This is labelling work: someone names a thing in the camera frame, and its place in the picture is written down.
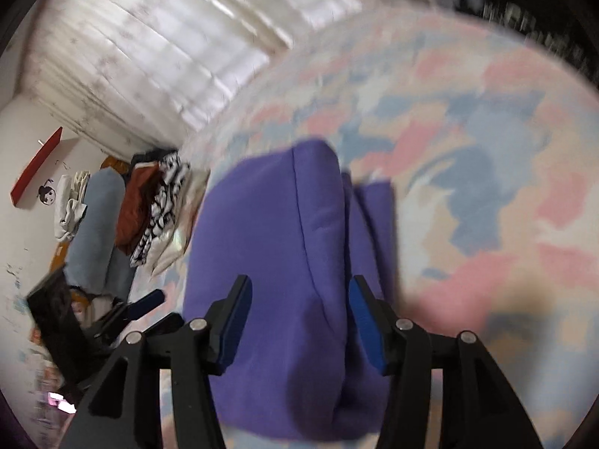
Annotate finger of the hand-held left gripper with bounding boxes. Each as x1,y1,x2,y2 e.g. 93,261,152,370
92,289,166,338
142,312,185,336

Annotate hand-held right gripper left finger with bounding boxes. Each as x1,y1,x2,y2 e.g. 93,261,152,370
58,274,254,449

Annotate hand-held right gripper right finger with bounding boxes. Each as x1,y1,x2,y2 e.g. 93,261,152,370
348,274,544,449

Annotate purple zip hoodie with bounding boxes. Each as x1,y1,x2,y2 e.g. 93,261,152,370
182,139,398,443

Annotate brown folded garment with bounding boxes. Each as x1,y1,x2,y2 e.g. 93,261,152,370
115,161,162,253

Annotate black and white patterned garment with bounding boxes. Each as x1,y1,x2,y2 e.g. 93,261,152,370
130,152,190,267

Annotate white crumpled cloth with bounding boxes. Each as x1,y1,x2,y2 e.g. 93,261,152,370
54,171,91,240

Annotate orange brown board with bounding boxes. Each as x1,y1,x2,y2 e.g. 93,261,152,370
100,156,131,175

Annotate dark garment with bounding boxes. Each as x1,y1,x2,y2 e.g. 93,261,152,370
130,149,179,167

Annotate pastel patterned bed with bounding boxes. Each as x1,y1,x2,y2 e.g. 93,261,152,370
154,2,595,449

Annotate white leaf print curtain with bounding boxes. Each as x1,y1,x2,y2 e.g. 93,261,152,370
28,0,431,150

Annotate red wall shelf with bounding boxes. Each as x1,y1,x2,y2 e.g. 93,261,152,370
12,126,64,207

